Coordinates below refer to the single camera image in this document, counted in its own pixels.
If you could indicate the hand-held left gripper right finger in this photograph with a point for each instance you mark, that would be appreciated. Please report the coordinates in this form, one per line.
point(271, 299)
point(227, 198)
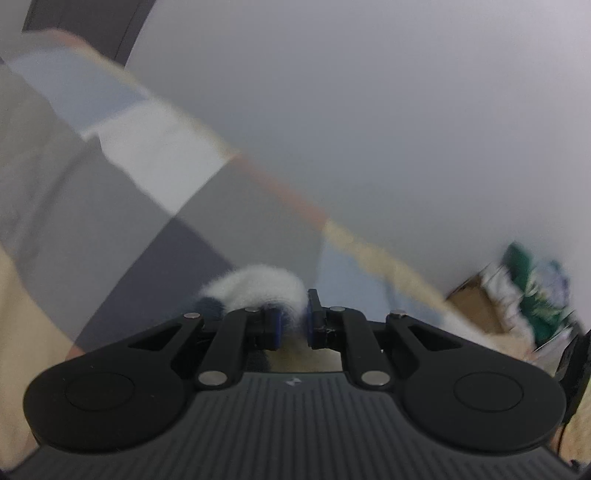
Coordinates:
point(309, 323)

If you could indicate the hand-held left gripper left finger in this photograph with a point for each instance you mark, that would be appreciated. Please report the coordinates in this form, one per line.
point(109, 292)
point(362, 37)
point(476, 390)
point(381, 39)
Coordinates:
point(276, 326)

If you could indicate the white and navy fuzzy garment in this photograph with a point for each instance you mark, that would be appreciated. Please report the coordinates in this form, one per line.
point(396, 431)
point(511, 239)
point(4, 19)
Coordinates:
point(258, 286)

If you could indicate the cream bed sheet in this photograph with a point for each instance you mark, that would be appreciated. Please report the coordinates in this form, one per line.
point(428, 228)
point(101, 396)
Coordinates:
point(503, 344)

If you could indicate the green printed bag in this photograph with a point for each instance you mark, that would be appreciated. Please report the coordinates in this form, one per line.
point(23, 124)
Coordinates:
point(540, 295)

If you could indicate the crumpled white plastic bag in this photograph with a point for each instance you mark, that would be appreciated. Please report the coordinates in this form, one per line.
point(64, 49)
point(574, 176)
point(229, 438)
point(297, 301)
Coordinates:
point(501, 286)

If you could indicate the cardboard box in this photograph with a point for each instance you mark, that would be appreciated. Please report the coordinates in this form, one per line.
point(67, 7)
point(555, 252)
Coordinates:
point(475, 304)

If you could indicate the patchwork blanket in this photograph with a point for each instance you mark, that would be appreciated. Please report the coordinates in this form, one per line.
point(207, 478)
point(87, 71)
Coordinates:
point(138, 194)

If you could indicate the dark door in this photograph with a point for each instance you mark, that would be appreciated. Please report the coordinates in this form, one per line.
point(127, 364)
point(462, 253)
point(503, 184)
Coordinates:
point(92, 23)

